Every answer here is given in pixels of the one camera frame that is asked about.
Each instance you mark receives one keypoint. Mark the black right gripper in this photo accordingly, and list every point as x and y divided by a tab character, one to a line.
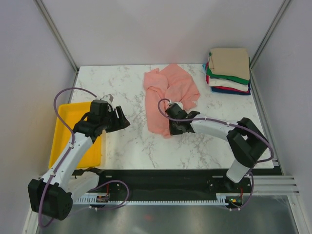
172	131

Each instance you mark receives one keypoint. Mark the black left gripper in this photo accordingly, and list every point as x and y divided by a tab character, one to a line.
123	122

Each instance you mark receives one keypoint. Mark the pink t shirt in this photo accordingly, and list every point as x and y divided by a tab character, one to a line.
173	83

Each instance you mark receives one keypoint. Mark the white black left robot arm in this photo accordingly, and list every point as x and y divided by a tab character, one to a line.
54	193

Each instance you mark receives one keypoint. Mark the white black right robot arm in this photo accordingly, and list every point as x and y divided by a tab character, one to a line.
246	141

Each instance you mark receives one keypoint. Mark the yellow plastic tray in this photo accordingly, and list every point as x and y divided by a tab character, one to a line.
71	114

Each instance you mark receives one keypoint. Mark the blue folded t shirt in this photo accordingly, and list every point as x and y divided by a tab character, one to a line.
232	78

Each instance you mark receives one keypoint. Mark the white folded t shirt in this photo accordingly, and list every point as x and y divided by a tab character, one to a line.
214	82

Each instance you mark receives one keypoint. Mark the green folded t shirt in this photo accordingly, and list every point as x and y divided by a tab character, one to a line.
232	66

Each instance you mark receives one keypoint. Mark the red folded t shirt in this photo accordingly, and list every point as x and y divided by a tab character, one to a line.
228	90

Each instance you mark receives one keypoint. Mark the beige folded t shirt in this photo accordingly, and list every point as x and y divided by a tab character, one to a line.
230	62

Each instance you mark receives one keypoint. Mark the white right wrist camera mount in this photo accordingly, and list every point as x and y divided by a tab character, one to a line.
170	103

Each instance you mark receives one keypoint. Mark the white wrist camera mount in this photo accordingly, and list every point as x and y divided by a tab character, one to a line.
108	98
170	103

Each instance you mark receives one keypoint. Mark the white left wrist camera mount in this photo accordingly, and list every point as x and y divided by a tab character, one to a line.
108	98

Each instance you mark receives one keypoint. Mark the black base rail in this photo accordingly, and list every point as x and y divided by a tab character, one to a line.
168	184

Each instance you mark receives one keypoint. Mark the white slotted cable duct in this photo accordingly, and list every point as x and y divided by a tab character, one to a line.
99	199

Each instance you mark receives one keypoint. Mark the right aluminium table rail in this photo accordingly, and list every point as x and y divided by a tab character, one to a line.
264	120

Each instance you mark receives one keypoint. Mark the left aluminium frame post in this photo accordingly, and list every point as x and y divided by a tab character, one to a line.
55	32

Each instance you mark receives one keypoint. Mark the aluminium frame post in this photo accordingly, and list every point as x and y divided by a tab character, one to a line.
270	31
55	32

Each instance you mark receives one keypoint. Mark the right aluminium frame post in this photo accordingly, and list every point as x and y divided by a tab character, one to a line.
270	31

